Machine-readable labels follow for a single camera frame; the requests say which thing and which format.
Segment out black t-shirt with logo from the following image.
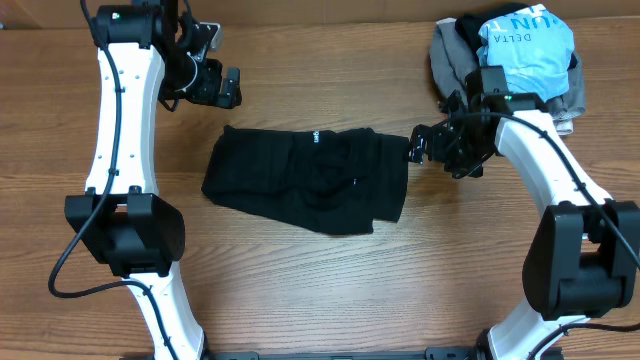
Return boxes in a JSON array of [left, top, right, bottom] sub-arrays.
[[201, 126, 409, 236]]

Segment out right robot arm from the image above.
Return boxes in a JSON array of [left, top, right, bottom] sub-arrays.
[[409, 66, 639, 360]]

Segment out black folded garment in pile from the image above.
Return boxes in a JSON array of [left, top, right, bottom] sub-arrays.
[[456, 3, 578, 74]]

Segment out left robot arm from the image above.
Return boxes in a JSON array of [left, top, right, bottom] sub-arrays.
[[64, 0, 242, 359]]

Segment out beige folded garment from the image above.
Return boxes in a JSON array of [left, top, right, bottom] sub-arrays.
[[435, 17, 574, 137]]

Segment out grey folded garment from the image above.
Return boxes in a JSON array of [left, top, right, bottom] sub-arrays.
[[428, 23, 587, 121]]

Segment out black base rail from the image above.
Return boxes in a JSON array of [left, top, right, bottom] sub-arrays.
[[119, 345, 566, 360]]

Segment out light blue folded shirt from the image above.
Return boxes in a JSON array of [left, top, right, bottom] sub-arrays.
[[476, 4, 575, 101]]

